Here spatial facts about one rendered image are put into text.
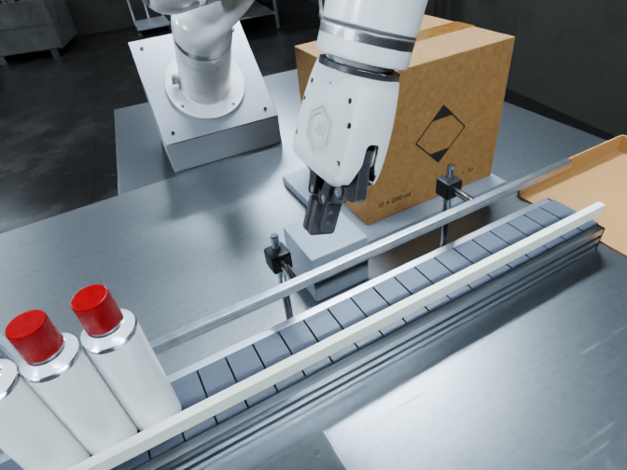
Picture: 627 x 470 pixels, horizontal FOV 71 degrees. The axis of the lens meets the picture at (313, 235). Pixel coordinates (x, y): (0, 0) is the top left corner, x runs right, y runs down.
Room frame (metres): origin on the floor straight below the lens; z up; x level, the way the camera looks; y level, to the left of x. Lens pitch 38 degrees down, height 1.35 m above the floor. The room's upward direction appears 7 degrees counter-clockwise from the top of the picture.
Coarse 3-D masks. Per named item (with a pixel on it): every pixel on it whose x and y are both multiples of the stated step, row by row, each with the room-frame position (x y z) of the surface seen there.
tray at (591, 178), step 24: (600, 144) 0.79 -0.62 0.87; (624, 144) 0.81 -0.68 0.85; (576, 168) 0.76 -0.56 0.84; (600, 168) 0.75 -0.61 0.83; (624, 168) 0.74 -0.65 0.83; (528, 192) 0.70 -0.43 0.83; (552, 192) 0.69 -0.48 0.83; (576, 192) 0.68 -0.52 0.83; (600, 192) 0.67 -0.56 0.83; (624, 192) 0.66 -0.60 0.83; (600, 216) 0.60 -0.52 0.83; (624, 216) 0.59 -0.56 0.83; (624, 240) 0.53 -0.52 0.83
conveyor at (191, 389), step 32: (512, 224) 0.56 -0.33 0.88; (544, 224) 0.55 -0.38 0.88; (448, 256) 0.50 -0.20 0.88; (480, 256) 0.49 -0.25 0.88; (384, 288) 0.45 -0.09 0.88; (416, 288) 0.44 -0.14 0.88; (320, 320) 0.40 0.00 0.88; (352, 320) 0.39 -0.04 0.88; (256, 352) 0.36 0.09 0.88; (288, 352) 0.35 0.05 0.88; (352, 352) 0.34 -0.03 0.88; (192, 384) 0.32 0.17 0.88; (224, 384) 0.32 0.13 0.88; (288, 384) 0.31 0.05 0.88; (224, 416) 0.28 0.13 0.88; (160, 448) 0.25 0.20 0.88
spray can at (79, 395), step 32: (32, 320) 0.26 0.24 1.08; (32, 352) 0.25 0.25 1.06; (64, 352) 0.26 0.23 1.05; (32, 384) 0.24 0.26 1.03; (64, 384) 0.24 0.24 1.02; (96, 384) 0.26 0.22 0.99; (64, 416) 0.24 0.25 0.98; (96, 416) 0.24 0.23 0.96; (128, 416) 0.27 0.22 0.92; (96, 448) 0.24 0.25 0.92
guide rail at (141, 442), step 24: (576, 216) 0.51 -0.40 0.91; (528, 240) 0.47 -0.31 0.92; (480, 264) 0.44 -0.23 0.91; (504, 264) 0.45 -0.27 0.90; (432, 288) 0.40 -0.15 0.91; (456, 288) 0.41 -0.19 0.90; (384, 312) 0.37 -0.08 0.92; (408, 312) 0.38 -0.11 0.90; (336, 336) 0.34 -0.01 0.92; (360, 336) 0.35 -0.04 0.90; (288, 360) 0.32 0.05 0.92; (312, 360) 0.32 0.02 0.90; (240, 384) 0.29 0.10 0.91; (264, 384) 0.29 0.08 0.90; (192, 408) 0.27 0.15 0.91; (216, 408) 0.27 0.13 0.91; (144, 432) 0.25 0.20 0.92; (168, 432) 0.25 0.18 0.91; (96, 456) 0.23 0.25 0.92; (120, 456) 0.23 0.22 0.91
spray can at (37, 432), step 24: (0, 360) 0.26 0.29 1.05; (0, 384) 0.23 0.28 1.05; (24, 384) 0.24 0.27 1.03; (0, 408) 0.22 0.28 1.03; (24, 408) 0.23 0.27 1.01; (48, 408) 0.24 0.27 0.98; (0, 432) 0.21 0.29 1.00; (24, 432) 0.22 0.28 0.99; (48, 432) 0.23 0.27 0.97; (24, 456) 0.21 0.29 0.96; (48, 456) 0.22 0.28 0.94; (72, 456) 0.23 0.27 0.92
